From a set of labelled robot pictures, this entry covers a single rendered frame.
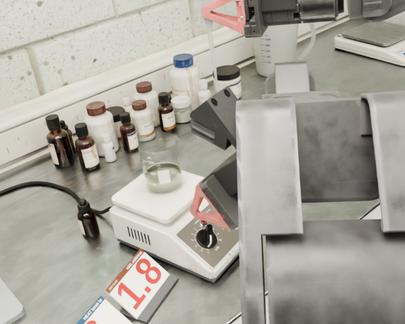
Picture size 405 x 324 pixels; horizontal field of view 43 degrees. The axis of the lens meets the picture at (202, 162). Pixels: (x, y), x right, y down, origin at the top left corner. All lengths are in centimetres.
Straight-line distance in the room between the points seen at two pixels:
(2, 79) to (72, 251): 44
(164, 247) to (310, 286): 55
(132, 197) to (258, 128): 57
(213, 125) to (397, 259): 36
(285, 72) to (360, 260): 35
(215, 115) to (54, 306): 39
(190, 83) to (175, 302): 61
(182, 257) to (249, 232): 53
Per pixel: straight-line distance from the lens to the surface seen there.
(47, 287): 83
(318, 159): 28
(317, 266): 24
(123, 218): 81
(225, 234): 78
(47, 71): 118
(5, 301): 82
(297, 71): 56
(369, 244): 24
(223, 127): 56
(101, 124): 108
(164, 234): 76
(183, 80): 121
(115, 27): 125
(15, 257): 91
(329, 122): 28
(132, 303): 74
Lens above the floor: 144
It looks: 31 degrees down
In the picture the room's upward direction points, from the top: 7 degrees counter-clockwise
